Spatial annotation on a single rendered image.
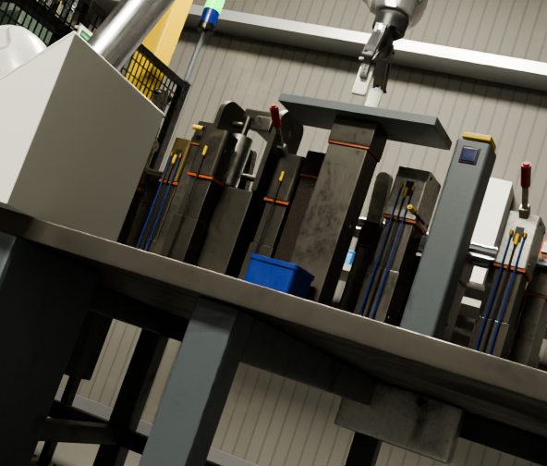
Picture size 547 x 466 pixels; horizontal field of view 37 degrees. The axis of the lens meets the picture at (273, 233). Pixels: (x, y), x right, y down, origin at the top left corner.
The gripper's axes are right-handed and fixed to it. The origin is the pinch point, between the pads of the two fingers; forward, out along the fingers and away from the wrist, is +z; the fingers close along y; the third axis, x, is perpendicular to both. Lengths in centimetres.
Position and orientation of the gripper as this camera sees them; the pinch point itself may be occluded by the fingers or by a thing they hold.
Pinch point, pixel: (365, 100)
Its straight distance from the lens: 184.5
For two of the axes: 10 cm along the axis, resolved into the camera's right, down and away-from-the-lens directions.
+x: 9.1, 2.6, -3.3
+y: -2.7, -2.5, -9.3
